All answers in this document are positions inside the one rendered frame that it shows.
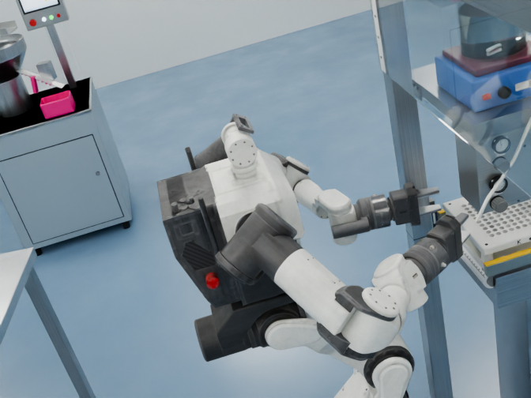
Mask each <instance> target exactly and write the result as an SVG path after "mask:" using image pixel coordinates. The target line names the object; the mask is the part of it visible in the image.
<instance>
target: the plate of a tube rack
mask: <svg viewBox="0 0 531 398"><path fill-rule="evenodd" d="M442 207H443V209H444V210H445V212H446V213H447V214H448V215H451V216H457V215H459V214H460V213H462V212H463V213H466V214H469V218H468V219H467V220H466V221H465V222H464V223H463V224H462V226H461V230H462V231H467V232H470V236H469V239H470V240H471V241H472V243H473V244H474V245H475V246H476V247H477V249H478V250H479V251H480V252H481V253H482V254H483V255H487V254H490V253H494V252H497V251H500V250H504V249H507V248H510V247H513V246H517V245H520V244H523V243H526V242H530V241H531V200H527V201H523V202H521V203H518V204H515V205H511V206H508V207H507V209H506V211H504V212H501V213H497V212H496V211H493V212H488V213H485V214H483V215H482V216H481V218H480V220H479V221H478V220H476V217H477V215H478V213H479V212H478V211H477V210H476V209H475V208H474V207H473V206H472V205H471V204H470V203H469V202H467V200H466V199H464V198H463V197H461V198H458V199H456V200H453V201H448V202H446V203H443V204H442ZM520 239H521V240H520ZM519 240H520V243H518V241H519Z"/></svg>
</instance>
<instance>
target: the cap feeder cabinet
mask: <svg viewBox="0 0 531 398"><path fill-rule="evenodd" d="M76 83H77V87H76V88H72V89H70V87H69V84H64V86H63V87H62V88H58V87H53V88H49V89H46V90H43V91H40V92H37V93H32V94H29V95H30V97H31V99H32V102H33V107H32V108H31V109H30V110H28V111H26V112H25V113H23V114H20V115H16V116H13V117H9V118H3V117H1V115H0V199H1V201H2V203H3V205H4V208H5V210H6V212H7V214H8V216H9V218H10V220H11V222H12V224H13V226H14V229H15V231H16V233H17V235H18V237H19V239H20V240H21V243H22V245H23V247H24V249H27V248H31V247H34V249H35V252H36V254H37V256H39V255H41V254H42V253H43V251H42V250H41V248H40V247H44V246H48V245H50V244H54V243H56V242H61V241H64V240H67V239H69V238H74V237H77V236H79V235H84V234H87V233H89V232H93V231H97V230H100V229H103V228H105V227H110V226H113V225H116V224H118V223H121V224H122V227H123V229H127V228H129V227H130V222H129V220H132V214H131V206H130V191H129V183H128V177H127V175H126V171H125V168H124V166H123V164H122V161H121V158H120V155H119V152H118V149H117V147H116V144H115V141H114V138H113V136H112V134H111V130H110V128H109V125H108V123H107V119H106V117H105V114H104V111H103V108H102V107H101V104H100V100H99V98H98V95H97V93H96V90H95V87H94V84H93V83H92V77H87V78H84V79H81V80H79V81H76ZM68 90H70V91H71V94H72V96H73V99H74V102H75V111H74V112H72V113H69V114H66V115H61V116H58V117H55V118H50V119H45V117H44V115H43V112H42V110H41V108H40V101H41V99H42V98H43V97H46V96H51V95H54V94H57V93H60V92H65V91H68Z"/></svg>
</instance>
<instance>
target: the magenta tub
mask: <svg viewBox="0 0 531 398"><path fill-rule="evenodd" d="M40 108H41V110H42V112H43V115H44V117H45V119H50V118H55V117H58V116H61V115H66V114H69V113H72V112H74V111H75V102H74V99H73V96H72V94H71V91H70V90H68V91H65V92H60V93H57V94H54V95H51V96H46V97H43V98H42V99H41V101H40Z"/></svg>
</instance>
